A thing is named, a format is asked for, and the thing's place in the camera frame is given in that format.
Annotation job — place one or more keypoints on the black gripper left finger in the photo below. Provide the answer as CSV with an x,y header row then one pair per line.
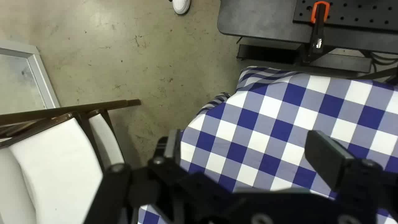
x,y
166,178

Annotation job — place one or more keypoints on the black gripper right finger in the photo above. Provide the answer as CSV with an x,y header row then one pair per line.
x,y
328,156

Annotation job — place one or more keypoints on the blue white checkered tablecloth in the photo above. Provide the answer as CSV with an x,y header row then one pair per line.
x,y
269,125

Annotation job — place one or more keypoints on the white cushioned wooden chair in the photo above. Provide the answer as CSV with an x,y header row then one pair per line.
x,y
54,174

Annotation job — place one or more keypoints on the orange black bar clamp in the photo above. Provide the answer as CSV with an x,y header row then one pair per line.
x,y
319,37

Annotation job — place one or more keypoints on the black base beam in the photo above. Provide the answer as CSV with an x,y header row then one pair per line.
x,y
269,51

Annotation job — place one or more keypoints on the black perforated mounting board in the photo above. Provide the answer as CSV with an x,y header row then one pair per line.
x,y
361,13

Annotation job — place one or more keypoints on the dark grey table plate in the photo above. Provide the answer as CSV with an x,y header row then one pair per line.
x,y
257,19

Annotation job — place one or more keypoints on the white framed board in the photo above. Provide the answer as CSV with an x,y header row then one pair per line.
x,y
38,78

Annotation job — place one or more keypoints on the small white round object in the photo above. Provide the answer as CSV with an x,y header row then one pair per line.
x,y
182,5

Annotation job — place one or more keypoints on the brown wooden chair frame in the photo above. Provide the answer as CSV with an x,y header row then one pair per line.
x,y
63,111

